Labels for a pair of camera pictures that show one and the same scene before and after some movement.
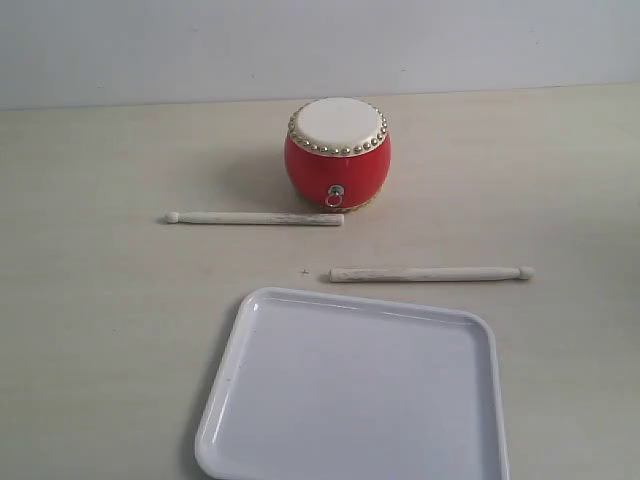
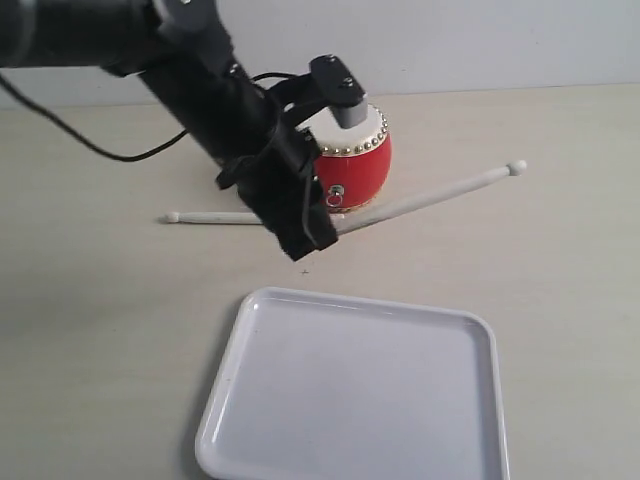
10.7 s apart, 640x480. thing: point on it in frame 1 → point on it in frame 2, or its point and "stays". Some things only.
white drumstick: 428,274 → 361,216
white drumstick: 281,219 stays
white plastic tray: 320,386 stays
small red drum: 337,152 stays
